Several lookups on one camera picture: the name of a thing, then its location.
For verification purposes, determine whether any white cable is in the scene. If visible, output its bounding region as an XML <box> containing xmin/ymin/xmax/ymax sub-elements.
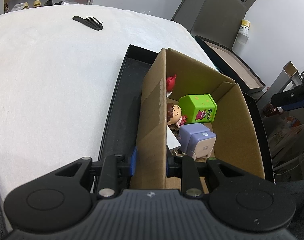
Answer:
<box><xmin>273</xmin><ymin>152</ymin><xmax>304</xmax><ymax>174</ymax></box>

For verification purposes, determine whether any grey cabinet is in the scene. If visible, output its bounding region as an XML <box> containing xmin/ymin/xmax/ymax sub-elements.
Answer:
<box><xmin>171</xmin><ymin>0</ymin><xmax>248</xmax><ymax>49</ymax></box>

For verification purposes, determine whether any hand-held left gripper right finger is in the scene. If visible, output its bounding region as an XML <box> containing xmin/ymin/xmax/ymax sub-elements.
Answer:
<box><xmin>166</xmin><ymin>154</ymin><xmax>243</xmax><ymax>198</ymax></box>

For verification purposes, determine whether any brown cardboard box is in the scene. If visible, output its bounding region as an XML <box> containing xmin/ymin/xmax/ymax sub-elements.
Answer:
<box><xmin>130</xmin><ymin>48</ymin><xmax>266</xmax><ymax>190</ymax></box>

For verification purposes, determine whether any brown-haired girl figurine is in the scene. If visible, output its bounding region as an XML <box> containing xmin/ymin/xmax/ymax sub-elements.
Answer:
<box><xmin>166</xmin><ymin>103</ymin><xmax>189</xmax><ymax>130</ymax></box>

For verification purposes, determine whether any white table post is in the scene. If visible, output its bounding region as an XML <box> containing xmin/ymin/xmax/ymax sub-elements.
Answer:
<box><xmin>261</xmin><ymin>61</ymin><xmax>304</xmax><ymax>108</ymax></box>

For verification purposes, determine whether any black hairbrush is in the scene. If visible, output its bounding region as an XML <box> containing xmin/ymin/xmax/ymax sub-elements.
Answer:
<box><xmin>72</xmin><ymin>16</ymin><xmax>104</xmax><ymax>31</ymax></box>

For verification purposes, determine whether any white and yellow bottle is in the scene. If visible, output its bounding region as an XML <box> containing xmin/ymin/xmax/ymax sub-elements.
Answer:
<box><xmin>238</xmin><ymin>19</ymin><xmax>251</xmax><ymax>44</ymax></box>

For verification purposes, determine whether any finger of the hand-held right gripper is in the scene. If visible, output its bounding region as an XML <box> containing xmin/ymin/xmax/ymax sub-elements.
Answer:
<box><xmin>271</xmin><ymin>90</ymin><xmax>304</xmax><ymax>112</ymax></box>

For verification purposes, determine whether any red devil figurine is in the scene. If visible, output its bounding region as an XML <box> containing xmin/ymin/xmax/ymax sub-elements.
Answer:
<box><xmin>166</xmin><ymin>74</ymin><xmax>177</xmax><ymax>92</ymax></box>

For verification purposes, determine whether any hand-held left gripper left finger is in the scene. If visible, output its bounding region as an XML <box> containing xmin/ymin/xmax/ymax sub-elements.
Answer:
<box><xmin>54</xmin><ymin>146</ymin><xmax>139</xmax><ymax>198</ymax></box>

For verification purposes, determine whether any black tray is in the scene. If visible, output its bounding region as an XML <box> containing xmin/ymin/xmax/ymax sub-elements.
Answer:
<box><xmin>98</xmin><ymin>44</ymin><xmax>275</xmax><ymax>183</ymax></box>

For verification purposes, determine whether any white charger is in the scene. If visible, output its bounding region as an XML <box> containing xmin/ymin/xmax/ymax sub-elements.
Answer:
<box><xmin>166</xmin><ymin>127</ymin><xmax>182</xmax><ymax>155</ymax></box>

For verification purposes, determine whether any purple white charger cube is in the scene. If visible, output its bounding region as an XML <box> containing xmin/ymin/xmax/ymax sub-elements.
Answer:
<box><xmin>178</xmin><ymin>123</ymin><xmax>217</xmax><ymax>159</ymax></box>

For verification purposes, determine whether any large black box lid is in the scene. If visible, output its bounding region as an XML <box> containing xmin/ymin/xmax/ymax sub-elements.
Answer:
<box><xmin>194</xmin><ymin>35</ymin><xmax>266</xmax><ymax>94</ymax></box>

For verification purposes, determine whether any green square container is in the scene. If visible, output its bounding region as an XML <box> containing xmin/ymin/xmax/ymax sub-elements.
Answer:
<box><xmin>179</xmin><ymin>94</ymin><xmax>217</xmax><ymax>124</ymax></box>

